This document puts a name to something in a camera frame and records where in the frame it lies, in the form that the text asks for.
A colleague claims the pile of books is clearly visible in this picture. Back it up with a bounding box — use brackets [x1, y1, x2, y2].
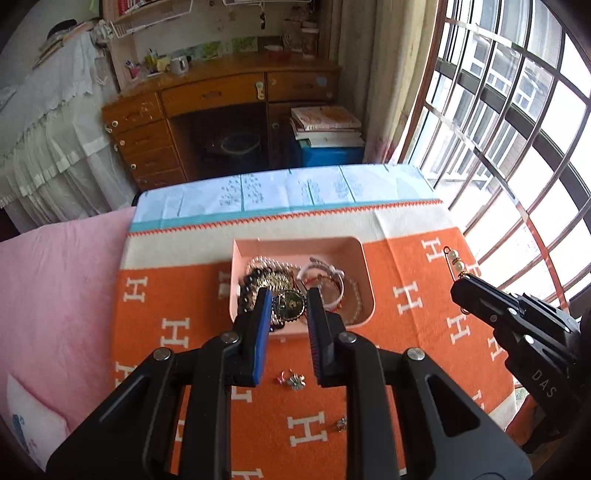
[37, 19, 100, 61]

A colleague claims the pink strap watch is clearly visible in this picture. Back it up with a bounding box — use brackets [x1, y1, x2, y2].
[298, 256, 347, 310]

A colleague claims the round gold brooch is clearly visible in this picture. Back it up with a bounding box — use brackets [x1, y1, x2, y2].
[272, 290, 308, 322]

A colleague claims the window grille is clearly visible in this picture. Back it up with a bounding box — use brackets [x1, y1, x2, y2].
[397, 0, 591, 324]

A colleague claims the black bead bracelet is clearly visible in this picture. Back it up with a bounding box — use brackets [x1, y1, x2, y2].
[235, 268, 284, 333]

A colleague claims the white embroidered pillow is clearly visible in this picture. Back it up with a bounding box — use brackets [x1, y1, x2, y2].
[0, 374, 72, 472]

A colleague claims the wooden bookshelf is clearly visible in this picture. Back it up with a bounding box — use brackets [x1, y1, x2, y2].
[99, 0, 195, 88]

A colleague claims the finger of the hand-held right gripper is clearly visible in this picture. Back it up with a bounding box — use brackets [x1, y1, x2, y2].
[451, 287, 562, 360]
[463, 275, 581, 334]

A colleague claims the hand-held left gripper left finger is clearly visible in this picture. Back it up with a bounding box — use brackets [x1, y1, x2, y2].
[46, 287, 273, 480]

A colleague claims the pearl pin brooch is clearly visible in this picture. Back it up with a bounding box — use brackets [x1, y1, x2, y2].
[443, 247, 476, 282]

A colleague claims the dark waste bin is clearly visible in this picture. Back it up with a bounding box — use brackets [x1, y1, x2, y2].
[221, 131, 262, 157]

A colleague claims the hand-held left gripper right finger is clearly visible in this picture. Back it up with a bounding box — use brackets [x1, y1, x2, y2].
[307, 287, 532, 480]

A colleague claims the patterned storage jar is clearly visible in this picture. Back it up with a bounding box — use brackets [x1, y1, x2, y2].
[281, 18, 320, 58]

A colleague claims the white lace cover cloth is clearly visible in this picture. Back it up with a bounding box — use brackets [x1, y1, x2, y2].
[0, 32, 134, 232]

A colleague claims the beige curtain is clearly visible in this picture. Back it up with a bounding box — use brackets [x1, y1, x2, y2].
[323, 0, 439, 164]

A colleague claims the pink storage tray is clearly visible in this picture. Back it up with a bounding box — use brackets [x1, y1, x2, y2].
[228, 237, 376, 340]

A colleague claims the blue storage box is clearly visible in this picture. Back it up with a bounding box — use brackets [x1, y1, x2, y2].
[295, 141, 365, 168]

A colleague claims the light blue tablecloth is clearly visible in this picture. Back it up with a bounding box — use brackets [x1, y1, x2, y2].
[129, 164, 444, 234]

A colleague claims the pink bedsheet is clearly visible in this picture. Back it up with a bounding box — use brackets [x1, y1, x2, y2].
[0, 208, 139, 462]

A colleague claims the stack of books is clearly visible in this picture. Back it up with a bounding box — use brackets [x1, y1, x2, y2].
[290, 106, 365, 148]

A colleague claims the wooden desk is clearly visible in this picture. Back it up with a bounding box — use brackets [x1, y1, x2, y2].
[100, 53, 342, 192]

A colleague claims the orange printed blanket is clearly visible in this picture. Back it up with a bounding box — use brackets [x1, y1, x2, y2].
[108, 200, 529, 480]

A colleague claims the pearl necklace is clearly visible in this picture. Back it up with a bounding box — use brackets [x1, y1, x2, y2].
[247, 254, 301, 278]

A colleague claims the white wire basket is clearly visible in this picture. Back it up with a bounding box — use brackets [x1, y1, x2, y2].
[222, 0, 315, 7]
[108, 0, 195, 38]

